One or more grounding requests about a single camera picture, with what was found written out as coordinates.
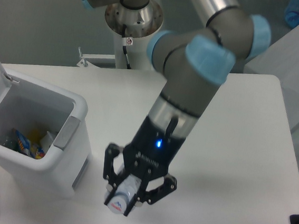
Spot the colourful snack wrapper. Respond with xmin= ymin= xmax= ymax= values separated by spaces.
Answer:
xmin=12 ymin=129 xmax=45 ymax=160

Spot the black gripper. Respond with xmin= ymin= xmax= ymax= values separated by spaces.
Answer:
xmin=103 ymin=116 xmax=185 ymax=217

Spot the white tissue wrapper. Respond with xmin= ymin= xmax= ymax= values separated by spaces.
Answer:
xmin=40 ymin=131 xmax=57 ymax=153

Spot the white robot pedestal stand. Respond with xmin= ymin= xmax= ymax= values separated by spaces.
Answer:
xmin=75 ymin=17 xmax=174 ymax=76

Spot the white trash can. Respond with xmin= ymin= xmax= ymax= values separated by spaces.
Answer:
xmin=0 ymin=62 xmax=91 ymax=200

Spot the crushed clear plastic bottle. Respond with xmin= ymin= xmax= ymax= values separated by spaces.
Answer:
xmin=107 ymin=174 xmax=141 ymax=215

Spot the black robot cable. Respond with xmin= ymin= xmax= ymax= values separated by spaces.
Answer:
xmin=118 ymin=24 xmax=136 ymax=70

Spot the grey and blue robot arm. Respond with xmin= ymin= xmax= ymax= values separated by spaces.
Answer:
xmin=81 ymin=0 xmax=271 ymax=216

